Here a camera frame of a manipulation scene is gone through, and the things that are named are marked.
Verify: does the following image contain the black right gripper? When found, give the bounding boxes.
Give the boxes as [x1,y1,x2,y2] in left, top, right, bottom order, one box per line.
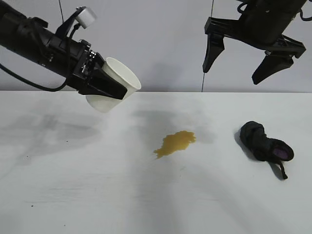
[202,0,307,85]

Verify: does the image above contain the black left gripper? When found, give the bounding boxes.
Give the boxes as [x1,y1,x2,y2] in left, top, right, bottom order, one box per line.
[40,30,129,101]

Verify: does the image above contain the white paper cup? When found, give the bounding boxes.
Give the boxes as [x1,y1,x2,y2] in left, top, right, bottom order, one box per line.
[85,57,142,114]

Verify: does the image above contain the black cloth rag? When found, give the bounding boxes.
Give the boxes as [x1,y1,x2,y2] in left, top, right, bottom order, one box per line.
[238,120,295,180]

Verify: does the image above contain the yellow liquid spill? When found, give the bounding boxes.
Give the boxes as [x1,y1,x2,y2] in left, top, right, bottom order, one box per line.
[153,130,197,160]

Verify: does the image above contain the black left camera cable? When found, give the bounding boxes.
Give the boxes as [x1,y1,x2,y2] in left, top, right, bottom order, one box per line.
[69,23,80,41]

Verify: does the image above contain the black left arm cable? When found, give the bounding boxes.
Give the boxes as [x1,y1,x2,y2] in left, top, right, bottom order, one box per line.
[0,63,71,93]

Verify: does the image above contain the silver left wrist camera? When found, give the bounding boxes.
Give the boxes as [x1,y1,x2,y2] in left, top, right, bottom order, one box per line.
[55,6,98,40]

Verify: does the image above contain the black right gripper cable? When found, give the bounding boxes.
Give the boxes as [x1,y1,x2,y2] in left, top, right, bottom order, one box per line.
[299,8,312,22]

